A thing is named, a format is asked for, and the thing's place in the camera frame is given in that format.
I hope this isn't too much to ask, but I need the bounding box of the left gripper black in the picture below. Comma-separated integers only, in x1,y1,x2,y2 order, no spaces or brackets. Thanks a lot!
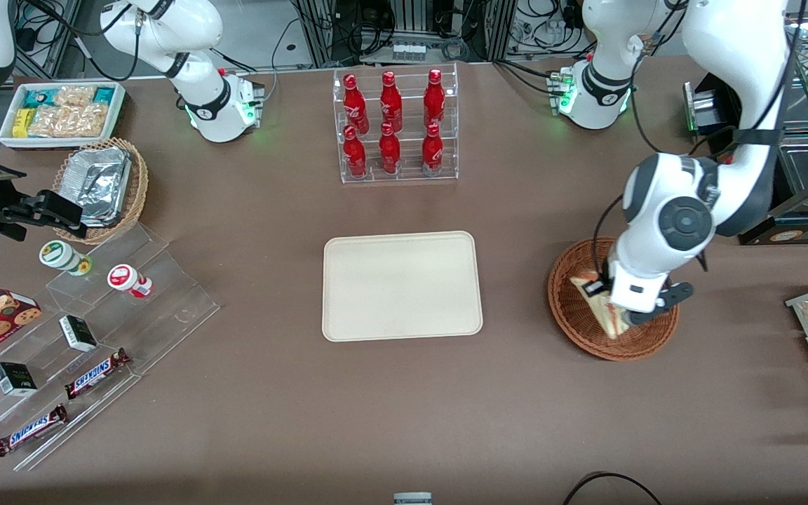
581,276,636,322

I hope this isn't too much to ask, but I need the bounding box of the triangular sandwich wedge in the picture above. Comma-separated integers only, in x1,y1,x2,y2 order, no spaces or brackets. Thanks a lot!
570,274,633,339

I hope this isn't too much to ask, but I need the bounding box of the aluminium foil tray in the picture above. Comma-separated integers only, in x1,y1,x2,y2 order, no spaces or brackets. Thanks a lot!
60,146,133,229

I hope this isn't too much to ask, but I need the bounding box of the brown round wicker basket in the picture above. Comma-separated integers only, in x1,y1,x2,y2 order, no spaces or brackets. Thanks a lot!
548,236,680,363

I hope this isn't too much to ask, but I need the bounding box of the light tan wicker basket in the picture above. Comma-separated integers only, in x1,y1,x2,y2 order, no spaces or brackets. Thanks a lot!
52,137,149,245

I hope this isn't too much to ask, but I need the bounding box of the cream rectangular serving tray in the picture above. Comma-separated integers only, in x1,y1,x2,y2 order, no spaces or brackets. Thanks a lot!
322,231,484,343

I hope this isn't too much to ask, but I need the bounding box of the green lid yogurt cup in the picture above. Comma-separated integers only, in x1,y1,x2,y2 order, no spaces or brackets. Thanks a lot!
39,240,93,277

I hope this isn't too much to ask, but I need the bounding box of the red lid yogurt cup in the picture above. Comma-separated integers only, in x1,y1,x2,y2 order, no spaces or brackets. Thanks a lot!
107,264,154,299

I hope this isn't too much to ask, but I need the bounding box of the white rectangular snack bin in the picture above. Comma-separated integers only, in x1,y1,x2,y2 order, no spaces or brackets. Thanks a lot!
0,81,128,150

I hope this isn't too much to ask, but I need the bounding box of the clear bag of crackers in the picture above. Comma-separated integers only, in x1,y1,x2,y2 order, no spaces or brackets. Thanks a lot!
67,103,109,138
27,105,72,139
53,84,97,109

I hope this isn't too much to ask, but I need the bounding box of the small black carton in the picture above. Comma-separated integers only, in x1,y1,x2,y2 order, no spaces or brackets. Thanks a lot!
0,362,39,398
58,315,98,353

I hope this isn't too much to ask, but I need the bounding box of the clear acrylic stepped display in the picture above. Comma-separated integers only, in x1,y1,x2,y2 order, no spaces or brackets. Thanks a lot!
0,221,221,472

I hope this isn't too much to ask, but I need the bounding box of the Snickers chocolate bar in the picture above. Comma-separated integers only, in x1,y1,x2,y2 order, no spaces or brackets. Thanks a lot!
64,348,131,400
0,404,69,458

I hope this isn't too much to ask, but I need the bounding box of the red Coca-Cola bottle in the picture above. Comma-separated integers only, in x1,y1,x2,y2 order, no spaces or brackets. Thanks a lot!
342,73,370,135
378,121,403,175
343,125,369,179
379,70,404,133
421,123,445,177
422,68,447,130

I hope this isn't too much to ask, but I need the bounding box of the clear acrylic bottle rack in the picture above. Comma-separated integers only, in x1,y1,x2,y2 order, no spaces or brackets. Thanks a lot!
332,63,459,184

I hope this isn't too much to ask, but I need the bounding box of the aluminium equipment rack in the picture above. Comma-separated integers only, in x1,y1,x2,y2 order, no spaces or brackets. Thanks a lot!
292,0,518,68

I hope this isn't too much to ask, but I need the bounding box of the black floor cable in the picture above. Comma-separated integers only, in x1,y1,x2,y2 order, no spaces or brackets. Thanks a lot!
562,471,664,505

